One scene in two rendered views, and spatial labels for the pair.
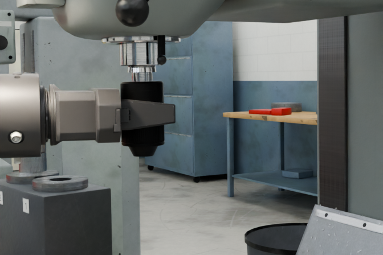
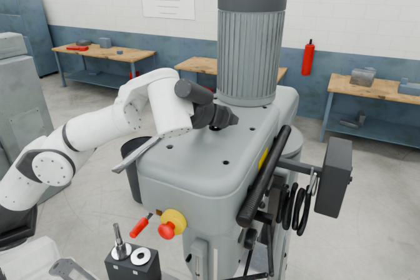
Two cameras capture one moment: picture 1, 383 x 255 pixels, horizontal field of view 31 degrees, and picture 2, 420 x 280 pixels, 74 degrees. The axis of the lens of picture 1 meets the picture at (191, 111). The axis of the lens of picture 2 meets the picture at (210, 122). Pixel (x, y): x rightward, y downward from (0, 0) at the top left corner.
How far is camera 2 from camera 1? 1.11 m
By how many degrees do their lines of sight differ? 42
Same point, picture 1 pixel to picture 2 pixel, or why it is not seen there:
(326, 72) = not seen: hidden behind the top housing
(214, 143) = (45, 58)
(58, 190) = (146, 263)
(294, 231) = (134, 141)
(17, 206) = (129, 271)
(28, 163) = (122, 251)
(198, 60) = (25, 17)
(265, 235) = (125, 147)
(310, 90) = (92, 33)
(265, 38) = (61, 4)
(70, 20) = not seen: outside the picture
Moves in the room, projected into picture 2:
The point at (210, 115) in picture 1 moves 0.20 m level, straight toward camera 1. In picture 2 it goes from (40, 45) to (40, 46)
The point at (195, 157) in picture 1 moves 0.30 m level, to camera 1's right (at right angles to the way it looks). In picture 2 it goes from (38, 67) to (51, 65)
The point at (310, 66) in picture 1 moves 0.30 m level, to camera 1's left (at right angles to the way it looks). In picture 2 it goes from (90, 22) to (77, 23)
